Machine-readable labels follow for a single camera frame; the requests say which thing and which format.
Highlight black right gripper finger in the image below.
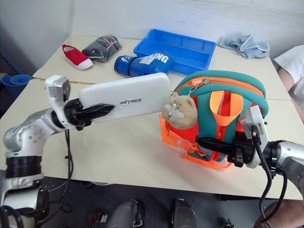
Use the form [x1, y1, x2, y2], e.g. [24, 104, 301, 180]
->
[195, 137, 236, 155]

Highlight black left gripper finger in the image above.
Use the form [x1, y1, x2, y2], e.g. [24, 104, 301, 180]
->
[81, 103, 115, 119]

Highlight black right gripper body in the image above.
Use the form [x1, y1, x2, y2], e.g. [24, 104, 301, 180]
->
[227, 131, 257, 168]

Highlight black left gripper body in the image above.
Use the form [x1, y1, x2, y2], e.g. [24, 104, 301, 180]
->
[63, 98, 93, 132]

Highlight white plastic box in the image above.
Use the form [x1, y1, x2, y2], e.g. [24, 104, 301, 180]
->
[78, 72, 171, 124]

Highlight orange and teal backpack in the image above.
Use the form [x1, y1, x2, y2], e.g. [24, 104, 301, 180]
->
[159, 70, 270, 170]

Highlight red slip-on shoe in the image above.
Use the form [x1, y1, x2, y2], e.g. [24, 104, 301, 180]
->
[61, 44, 94, 70]

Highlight black item in clear bag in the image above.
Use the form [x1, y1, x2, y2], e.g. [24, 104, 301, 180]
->
[82, 35, 123, 63]

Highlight blue boxing glove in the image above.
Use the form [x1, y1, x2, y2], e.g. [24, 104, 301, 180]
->
[114, 51, 175, 78]

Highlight blue stacked plastic stools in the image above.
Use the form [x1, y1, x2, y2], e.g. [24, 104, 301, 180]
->
[0, 74, 33, 101]

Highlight dark rounded grey shape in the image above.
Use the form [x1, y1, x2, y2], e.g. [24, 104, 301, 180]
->
[108, 199, 146, 228]
[170, 198, 198, 228]

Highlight person's bare knee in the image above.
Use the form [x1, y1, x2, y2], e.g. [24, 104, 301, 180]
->
[252, 199, 304, 228]

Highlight blue plastic bin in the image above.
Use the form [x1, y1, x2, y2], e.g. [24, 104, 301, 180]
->
[133, 28, 217, 76]

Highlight light blue towel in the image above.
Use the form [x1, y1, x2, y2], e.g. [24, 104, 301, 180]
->
[219, 34, 271, 59]

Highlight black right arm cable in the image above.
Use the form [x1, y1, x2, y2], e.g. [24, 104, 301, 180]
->
[251, 123, 289, 228]

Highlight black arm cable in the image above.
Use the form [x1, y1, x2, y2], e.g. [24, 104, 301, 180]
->
[35, 129, 73, 228]
[251, 123, 289, 228]

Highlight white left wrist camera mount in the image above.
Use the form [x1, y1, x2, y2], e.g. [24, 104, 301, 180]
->
[45, 75, 71, 129]

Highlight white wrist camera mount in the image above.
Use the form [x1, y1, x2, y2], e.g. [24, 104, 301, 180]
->
[239, 105, 270, 170]
[45, 75, 71, 129]

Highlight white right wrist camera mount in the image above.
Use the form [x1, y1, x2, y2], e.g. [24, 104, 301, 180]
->
[239, 105, 270, 170]

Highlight beige plush toy keychain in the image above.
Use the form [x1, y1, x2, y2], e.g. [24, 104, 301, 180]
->
[161, 91, 199, 130]

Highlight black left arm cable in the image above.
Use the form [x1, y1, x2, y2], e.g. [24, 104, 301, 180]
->
[35, 129, 73, 228]

